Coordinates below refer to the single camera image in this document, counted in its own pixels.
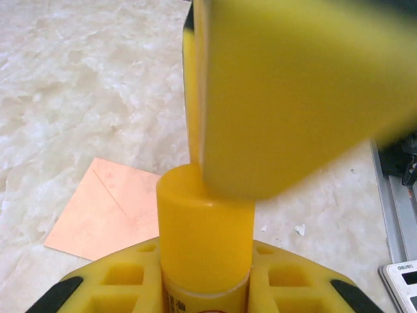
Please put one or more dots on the pink paper envelope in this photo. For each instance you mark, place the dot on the pink paper envelope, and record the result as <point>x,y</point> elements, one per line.
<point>97,215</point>

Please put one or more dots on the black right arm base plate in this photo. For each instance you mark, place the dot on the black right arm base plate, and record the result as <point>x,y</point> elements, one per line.
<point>397,163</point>

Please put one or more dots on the grey scientific calculator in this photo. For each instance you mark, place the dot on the grey scientific calculator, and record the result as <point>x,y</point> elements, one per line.
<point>404,287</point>

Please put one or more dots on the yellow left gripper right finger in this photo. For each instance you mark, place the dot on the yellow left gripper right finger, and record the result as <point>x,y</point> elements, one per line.
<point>293,287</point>

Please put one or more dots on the yellow glue stick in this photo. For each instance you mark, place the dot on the yellow glue stick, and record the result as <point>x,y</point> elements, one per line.
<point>202,301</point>

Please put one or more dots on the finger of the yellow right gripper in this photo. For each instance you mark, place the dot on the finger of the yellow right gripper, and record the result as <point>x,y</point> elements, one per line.
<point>293,91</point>
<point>193,81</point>

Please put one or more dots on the small white paper scrap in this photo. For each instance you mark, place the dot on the small white paper scrap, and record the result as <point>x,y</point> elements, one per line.
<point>263,228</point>
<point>300,229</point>

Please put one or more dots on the aluminium front rail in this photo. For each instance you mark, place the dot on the aluminium front rail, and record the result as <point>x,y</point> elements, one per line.
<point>391,221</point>

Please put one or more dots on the yellow glue stick cap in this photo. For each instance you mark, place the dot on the yellow glue stick cap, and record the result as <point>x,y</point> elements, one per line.
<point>205,234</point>

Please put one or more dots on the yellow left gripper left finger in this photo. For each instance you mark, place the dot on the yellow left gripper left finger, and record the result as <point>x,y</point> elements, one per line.
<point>114,287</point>

